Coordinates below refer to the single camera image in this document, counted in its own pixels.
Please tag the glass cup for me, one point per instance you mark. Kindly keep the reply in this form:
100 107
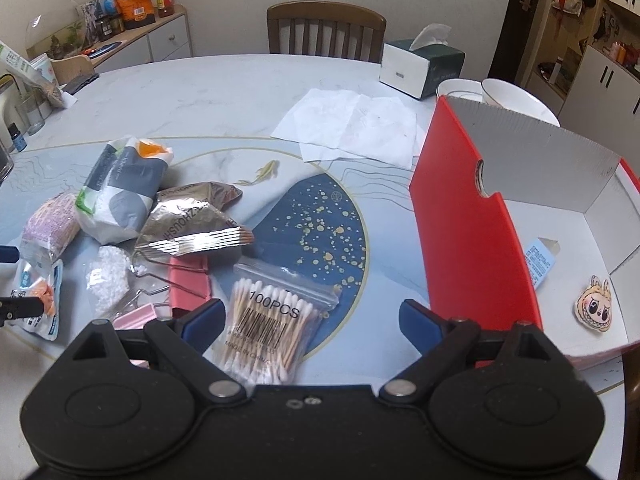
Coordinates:
32 112

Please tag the red cardboard box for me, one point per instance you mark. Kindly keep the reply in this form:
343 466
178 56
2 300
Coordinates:
465 220

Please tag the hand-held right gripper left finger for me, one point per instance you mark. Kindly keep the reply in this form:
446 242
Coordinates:
202 317

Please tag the blue round ornament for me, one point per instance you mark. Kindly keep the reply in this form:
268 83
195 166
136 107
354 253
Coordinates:
109 4

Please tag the printed blue table mat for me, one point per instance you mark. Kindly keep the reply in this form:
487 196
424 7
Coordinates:
320 240

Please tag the white sideboard cabinet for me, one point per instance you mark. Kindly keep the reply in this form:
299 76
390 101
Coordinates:
167 40

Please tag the cartoon monster face patch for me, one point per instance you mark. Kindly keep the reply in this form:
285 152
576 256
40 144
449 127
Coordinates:
595 306

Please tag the bag of cotton swabs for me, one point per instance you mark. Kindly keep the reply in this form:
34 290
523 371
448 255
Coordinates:
270 320

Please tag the green white tissue box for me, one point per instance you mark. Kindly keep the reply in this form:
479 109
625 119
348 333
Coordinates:
425 70

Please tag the dark jar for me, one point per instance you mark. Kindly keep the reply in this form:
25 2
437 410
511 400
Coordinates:
118 24
103 27

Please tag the white plate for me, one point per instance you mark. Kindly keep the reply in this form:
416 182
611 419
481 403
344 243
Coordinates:
457 89

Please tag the red jar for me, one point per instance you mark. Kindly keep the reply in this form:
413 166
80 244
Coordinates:
164 5

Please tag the white bowl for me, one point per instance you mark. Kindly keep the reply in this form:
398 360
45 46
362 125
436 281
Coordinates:
520 102

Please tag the clear bag of snacks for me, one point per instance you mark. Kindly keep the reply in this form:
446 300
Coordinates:
50 85

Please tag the open wooden shelf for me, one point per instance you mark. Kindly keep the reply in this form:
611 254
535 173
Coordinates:
560 45

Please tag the glass dome terrarium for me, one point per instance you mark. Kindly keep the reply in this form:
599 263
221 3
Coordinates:
55 35

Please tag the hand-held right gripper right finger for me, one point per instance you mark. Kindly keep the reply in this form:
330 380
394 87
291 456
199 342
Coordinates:
419 320

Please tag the white paper napkin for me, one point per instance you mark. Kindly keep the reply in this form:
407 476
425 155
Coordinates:
350 125

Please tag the small blue bottle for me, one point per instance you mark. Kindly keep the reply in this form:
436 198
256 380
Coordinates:
17 139

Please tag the white floor cabinet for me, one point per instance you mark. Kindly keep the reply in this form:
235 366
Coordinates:
595 85

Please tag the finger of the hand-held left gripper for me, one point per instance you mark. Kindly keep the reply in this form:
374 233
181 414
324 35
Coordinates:
20 306
6 254

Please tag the photo card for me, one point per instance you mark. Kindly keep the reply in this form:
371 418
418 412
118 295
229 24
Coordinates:
90 17

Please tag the white green carton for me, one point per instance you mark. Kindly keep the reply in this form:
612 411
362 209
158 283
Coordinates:
17 62

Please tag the small blue orange packet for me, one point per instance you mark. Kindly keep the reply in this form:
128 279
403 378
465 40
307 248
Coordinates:
35 285

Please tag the dark door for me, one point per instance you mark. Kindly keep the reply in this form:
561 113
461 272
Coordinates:
520 25

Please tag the blue oval dish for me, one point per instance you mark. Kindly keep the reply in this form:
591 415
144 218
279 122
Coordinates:
102 50

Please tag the silver appliance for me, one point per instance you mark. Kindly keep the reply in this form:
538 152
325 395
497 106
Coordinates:
4 160

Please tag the bag of white beads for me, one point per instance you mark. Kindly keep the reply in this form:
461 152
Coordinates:
106 275

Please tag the pink binder clip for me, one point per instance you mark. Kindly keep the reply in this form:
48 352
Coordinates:
137 317

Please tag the red binder clip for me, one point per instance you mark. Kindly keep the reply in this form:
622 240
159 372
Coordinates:
187 275

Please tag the white blue label packet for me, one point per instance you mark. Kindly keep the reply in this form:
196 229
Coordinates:
537 262

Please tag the pink purple packet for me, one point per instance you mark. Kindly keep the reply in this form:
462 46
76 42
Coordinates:
50 222

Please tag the grey white orange snack bag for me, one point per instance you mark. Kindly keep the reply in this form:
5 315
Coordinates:
117 190

